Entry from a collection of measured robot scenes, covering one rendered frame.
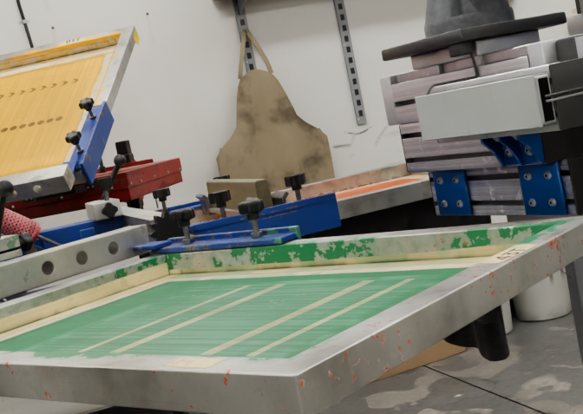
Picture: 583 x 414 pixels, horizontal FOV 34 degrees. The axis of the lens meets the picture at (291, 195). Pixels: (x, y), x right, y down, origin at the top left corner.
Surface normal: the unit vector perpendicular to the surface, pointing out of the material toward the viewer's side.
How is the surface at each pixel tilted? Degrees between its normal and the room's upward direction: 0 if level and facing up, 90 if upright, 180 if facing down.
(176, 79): 90
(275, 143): 91
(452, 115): 90
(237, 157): 88
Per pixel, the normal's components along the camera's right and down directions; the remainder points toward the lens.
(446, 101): -0.86, 0.21
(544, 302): -0.12, 0.17
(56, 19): 0.33, 0.01
